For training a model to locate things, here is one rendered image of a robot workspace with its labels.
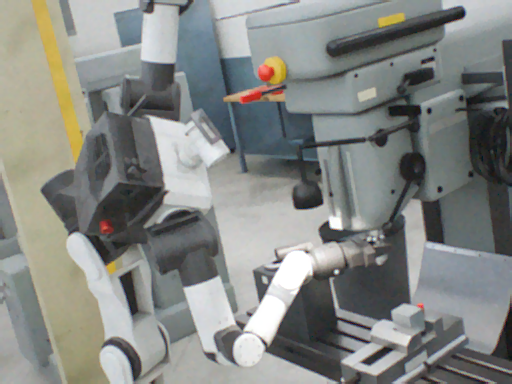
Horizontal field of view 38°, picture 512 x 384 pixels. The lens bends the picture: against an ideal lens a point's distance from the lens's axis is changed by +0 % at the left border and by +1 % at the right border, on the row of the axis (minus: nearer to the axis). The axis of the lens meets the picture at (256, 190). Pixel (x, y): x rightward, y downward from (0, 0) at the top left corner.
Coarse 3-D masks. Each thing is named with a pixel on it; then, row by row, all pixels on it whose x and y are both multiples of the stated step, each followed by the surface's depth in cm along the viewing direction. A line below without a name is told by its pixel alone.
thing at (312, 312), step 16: (256, 272) 225; (272, 272) 221; (256, 288) 228; (304, 288) 211; (320, 288) 215; (304, 304) 212; (320, 304) 216; (288, 320) 220; (304, 320) 213; (320, 320) 217; (336, 320) 221; (304, 336) 216
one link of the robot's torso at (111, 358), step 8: (168, 344) 219; (104, 352) 208; (112, 352) 206; (120, 352) 205; (168, 352) 219; (104, 360) 208; (112, 360) 206; (120, 360) 205; (168, 360) 220; (104, 368) 209; (112, 368) 207; (120, 368) 205; (128, 368) 205; (152, 368) 219; (160, 368) 218; (168, 368) 220; (112, 376) 208; (120, 376) 206; (128, 376) 206; (144, 376) 215; (152, 376) 214; (160, 376) 219; (168, 376) 220
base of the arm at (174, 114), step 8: (128, 80) 188; (176, 80) 192; (120, 88) 192; (128, 88) 187; (176, 88) 190; (120, 96) 192; (128, 96) 187; (176, 96) 190; (120, 104) 190; (128, 104) 187; (176, 104) 190; (128, 112) 187; (144, 112) 188; (152, 112) 189; (160, 112) 189; (168, 112) 190; (176, 112) 190; (176, 120) 191
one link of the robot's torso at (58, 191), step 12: (48, 180) 204; (60, 180) 204; (72, 180) 205; (48, 192) 204; (60, 192) 200; (72, 192) 199; (60, 204) 202; (72, 204) 199; (60, 216) 204; (72, 216) 200; (120, 252) 204; (108, 264) 209
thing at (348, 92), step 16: (432, 48) 181; (368, 64) 169; (384, 64) 171; (400, 64) 174; (416, 64) 178; (432, 64) 181; (304, 80) 175; (320, 80) 171; (336, 80) 167; (352, 80) 165; (368, 80) 168; (384, 80) 171; (400, 80) 175; (432, 80) 182; (288, 96) 182; (304, 96) 177; (320, 96) 173; (336, 96) 169; (352, 96) 166; (368, 96) 168; (384, 96) 172; (400, 96) 176; (304, 112) 180; (320, 112) 175; (336, 112) 171; (352, 112) 167
